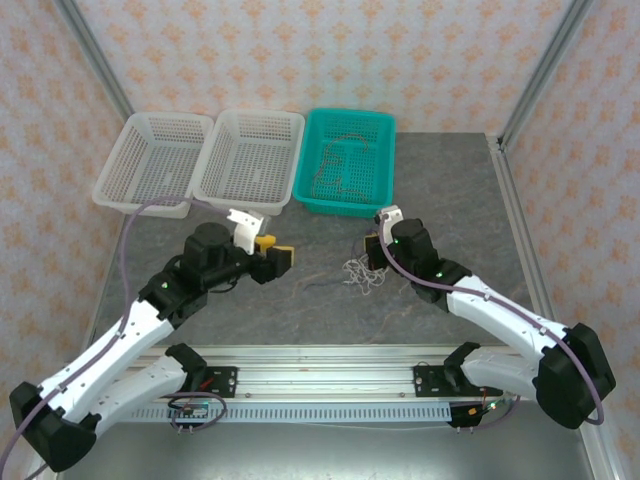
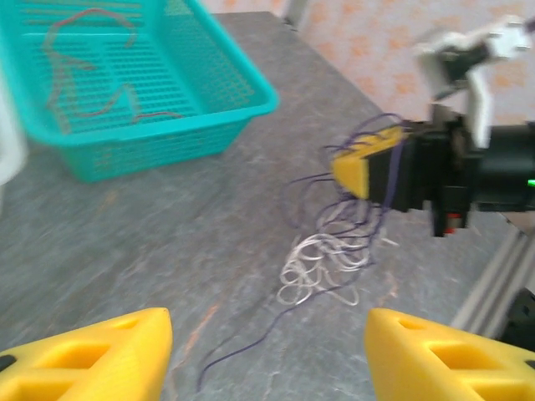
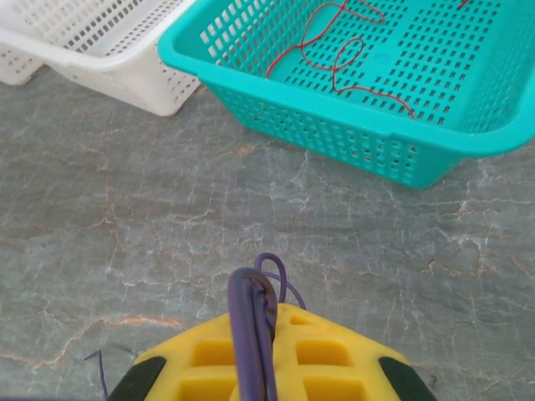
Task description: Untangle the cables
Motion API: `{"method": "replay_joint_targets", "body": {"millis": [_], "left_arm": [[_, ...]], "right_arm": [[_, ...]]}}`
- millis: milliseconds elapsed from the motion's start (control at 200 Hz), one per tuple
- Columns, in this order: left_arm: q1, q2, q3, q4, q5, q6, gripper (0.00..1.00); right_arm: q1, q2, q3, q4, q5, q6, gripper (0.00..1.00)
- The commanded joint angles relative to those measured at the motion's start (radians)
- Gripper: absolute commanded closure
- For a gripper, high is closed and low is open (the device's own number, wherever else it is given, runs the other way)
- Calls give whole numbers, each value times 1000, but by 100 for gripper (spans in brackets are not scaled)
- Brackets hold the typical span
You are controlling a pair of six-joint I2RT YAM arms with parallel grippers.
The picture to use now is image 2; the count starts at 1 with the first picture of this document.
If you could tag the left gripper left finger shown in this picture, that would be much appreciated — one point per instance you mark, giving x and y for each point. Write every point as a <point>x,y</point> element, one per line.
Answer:
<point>96,367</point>

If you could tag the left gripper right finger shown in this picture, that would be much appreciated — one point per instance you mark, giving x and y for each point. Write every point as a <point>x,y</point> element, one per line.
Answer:
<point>418,367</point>

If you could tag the aluminium frame post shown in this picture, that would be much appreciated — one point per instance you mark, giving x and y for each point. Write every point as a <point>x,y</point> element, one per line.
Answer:
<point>296,10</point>

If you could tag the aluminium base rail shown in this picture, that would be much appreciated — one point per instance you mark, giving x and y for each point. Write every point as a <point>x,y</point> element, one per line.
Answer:
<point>493,275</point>

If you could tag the teal perforated plastic basket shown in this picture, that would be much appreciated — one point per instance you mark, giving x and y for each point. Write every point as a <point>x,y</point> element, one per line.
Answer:
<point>188,83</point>

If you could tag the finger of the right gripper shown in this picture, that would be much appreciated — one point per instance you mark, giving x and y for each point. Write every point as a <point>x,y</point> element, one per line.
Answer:
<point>353,175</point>

